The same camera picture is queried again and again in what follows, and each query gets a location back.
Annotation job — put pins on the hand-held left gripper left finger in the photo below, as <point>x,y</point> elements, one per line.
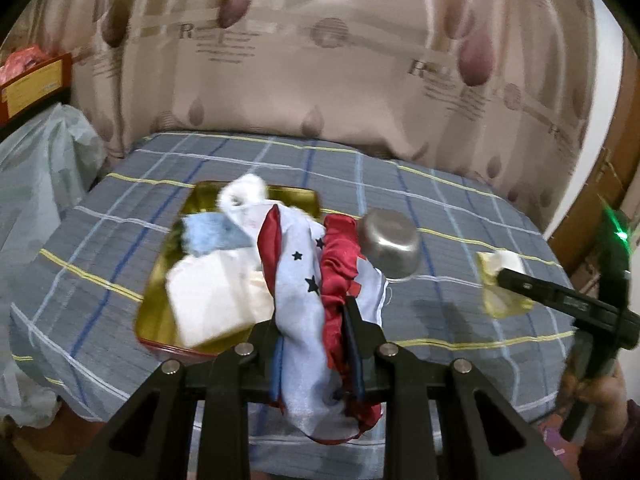
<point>262,352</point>

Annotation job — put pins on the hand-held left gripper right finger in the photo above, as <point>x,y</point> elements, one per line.
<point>362,360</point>

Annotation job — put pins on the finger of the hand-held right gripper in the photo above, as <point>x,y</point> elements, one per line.
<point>545,295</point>

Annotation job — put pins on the yellow cloth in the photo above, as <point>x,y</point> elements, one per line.
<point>500,300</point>

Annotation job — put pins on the red white star cloth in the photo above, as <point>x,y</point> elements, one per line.
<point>300,310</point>

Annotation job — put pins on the gold tin tray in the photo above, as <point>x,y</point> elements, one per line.
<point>200,200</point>

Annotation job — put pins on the person's right hand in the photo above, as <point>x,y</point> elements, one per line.
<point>610,410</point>

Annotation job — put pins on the metal bowl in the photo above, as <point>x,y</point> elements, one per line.
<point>387,240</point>

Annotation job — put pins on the light blue cloth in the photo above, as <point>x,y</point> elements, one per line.
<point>210,235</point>

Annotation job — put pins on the grey plaid bed sheet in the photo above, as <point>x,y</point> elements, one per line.
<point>425,200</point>

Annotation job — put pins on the white fluffy sock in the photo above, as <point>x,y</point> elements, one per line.
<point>245,192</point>

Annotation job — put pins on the beige patterned curtain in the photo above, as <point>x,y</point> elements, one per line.
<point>350,110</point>

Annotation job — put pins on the orange cardboard box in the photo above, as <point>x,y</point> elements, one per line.
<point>35,87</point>

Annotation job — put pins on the red plastic bag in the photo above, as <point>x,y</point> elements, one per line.
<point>20,62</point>

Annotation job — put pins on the wooden door frame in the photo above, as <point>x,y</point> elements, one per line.
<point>600,185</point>

